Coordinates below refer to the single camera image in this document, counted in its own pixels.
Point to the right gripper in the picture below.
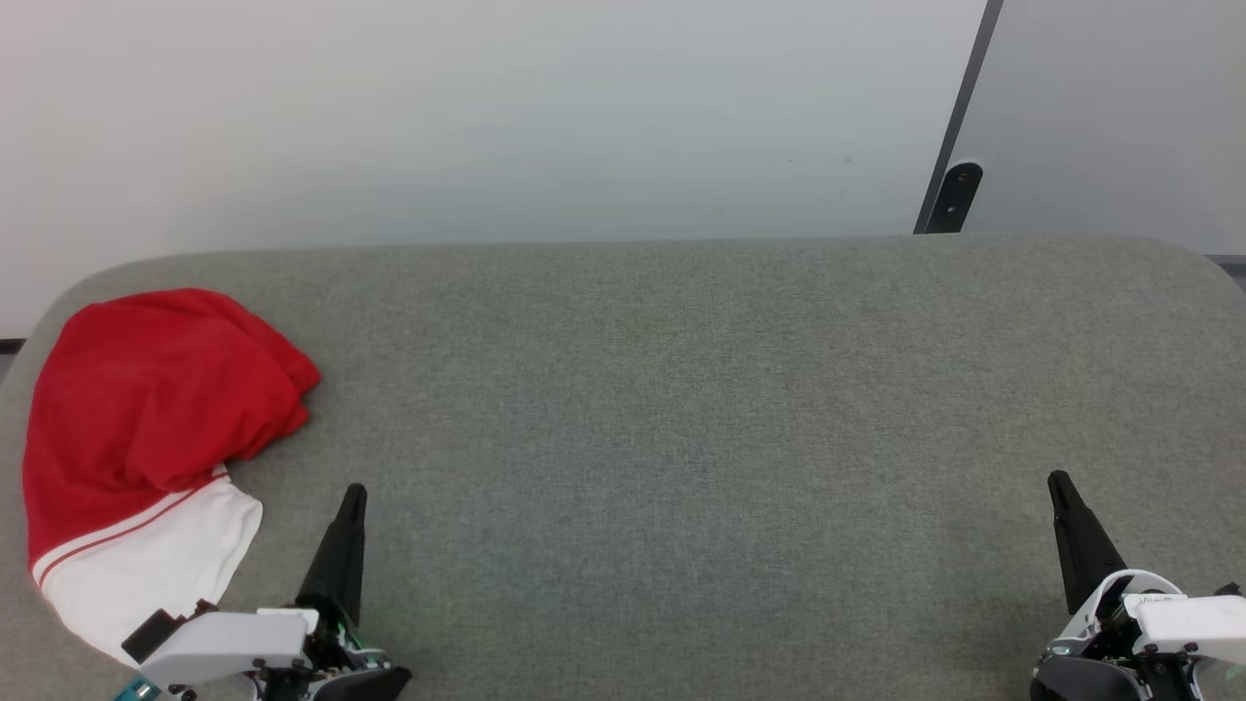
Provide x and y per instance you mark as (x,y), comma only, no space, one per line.
(1168,623)

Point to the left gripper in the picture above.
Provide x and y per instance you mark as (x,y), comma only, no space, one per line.
(229,647)

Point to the red and white shirt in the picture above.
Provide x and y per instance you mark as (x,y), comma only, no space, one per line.
(146,409)

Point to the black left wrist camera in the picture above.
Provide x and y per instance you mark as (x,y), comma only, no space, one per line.
(151,633)

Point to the teal left camera connector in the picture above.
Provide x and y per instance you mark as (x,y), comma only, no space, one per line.
(136,691)

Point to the dark wall seam strip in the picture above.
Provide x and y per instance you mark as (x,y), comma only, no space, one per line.
(976,78)

